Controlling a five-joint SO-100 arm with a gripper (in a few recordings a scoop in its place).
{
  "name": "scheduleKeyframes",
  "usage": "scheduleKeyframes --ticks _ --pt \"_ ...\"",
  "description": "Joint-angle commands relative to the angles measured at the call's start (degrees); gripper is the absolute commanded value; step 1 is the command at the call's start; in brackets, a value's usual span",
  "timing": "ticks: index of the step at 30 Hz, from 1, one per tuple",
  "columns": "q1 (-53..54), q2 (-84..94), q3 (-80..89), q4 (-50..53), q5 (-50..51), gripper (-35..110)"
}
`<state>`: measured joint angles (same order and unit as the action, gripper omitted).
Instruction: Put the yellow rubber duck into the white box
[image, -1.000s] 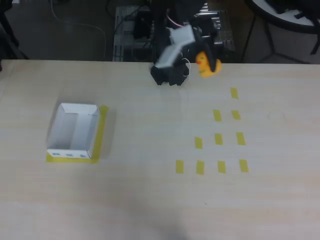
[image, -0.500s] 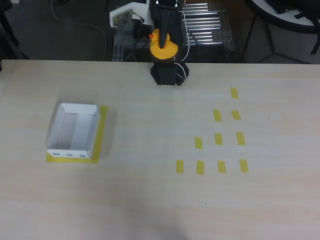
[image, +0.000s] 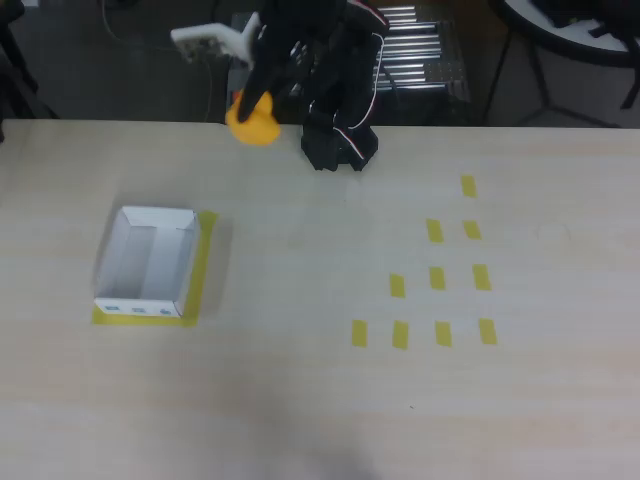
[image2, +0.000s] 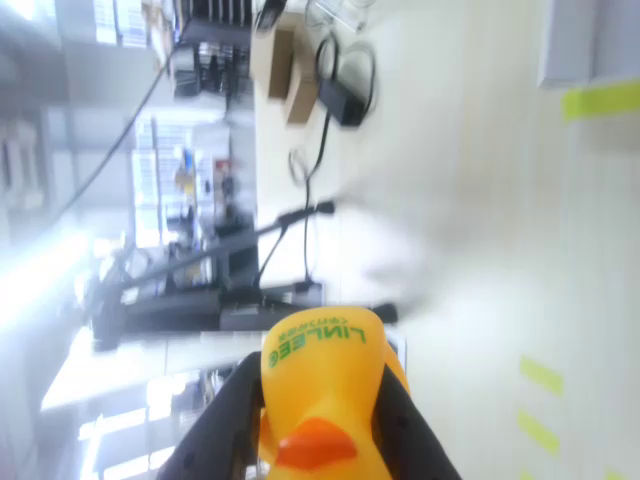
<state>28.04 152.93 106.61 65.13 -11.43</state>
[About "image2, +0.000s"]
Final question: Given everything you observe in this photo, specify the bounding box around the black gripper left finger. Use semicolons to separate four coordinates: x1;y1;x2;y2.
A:
158;349;264;480

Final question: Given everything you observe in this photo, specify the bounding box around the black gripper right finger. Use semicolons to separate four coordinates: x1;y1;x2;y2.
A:
372;362;464;480

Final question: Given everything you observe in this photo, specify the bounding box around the yellow rubber duck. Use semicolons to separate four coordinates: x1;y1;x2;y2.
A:
257;305;411;480

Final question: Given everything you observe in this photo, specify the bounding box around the small brown cardboard box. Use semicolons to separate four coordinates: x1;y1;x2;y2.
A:
285;78;321;125

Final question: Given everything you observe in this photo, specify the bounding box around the large brown cardboard box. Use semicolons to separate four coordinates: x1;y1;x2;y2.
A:
252;22;301;101

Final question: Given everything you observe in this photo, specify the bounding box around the white cardboard box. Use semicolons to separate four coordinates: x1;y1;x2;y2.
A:
537;0;640;91

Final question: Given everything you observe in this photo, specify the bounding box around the black power adapter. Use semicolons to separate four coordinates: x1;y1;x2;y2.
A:
317;77;366;127

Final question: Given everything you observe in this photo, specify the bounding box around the black shelf cart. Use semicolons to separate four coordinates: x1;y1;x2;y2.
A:
172;0;251;101

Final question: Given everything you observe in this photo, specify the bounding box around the long yellow tape strip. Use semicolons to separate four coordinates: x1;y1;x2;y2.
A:
561;78;640;124

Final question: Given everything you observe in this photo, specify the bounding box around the black camera stand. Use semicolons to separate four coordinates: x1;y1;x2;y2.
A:
89;199;401;351

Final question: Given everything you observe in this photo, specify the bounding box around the black hanging cable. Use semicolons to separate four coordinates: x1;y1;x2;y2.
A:
64;49;174;211

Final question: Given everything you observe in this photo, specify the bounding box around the black adapter cable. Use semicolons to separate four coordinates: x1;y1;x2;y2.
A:
288;34;376;286

